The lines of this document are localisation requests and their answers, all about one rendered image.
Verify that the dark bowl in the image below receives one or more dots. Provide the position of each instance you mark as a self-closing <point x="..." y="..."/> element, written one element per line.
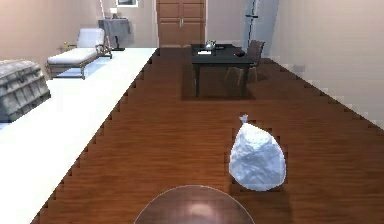
<point x="239" y="54"/>

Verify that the black dining table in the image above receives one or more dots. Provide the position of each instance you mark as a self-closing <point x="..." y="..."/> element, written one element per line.
<point x="220" y="60"/>

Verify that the white paper sheet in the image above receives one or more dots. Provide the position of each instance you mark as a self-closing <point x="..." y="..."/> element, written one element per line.
<point x="204" y="52"/>

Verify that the white tied garbage bag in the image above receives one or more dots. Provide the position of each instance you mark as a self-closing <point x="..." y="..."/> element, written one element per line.
<point x="256" y="160"/>

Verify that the dark brown chair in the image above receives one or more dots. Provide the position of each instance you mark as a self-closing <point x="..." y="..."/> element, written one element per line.
<point x="255" y="53"/>

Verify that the brown wooden cupboard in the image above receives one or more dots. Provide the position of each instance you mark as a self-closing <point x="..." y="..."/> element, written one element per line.
<point x="181" y="23"/>

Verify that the pale room door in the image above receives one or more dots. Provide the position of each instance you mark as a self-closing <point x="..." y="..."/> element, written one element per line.
<point x="261" y="23"/>

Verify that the white lounge chair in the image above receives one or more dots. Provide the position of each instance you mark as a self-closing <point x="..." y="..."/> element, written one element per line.
<point x="80" y="53"/>

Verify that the white table lamp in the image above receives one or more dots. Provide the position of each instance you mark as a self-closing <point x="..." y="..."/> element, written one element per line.
<point x="114" y="12"/>

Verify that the framed wall picture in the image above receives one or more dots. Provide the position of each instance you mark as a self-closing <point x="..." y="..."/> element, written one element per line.
<point x="126" y="2"/>

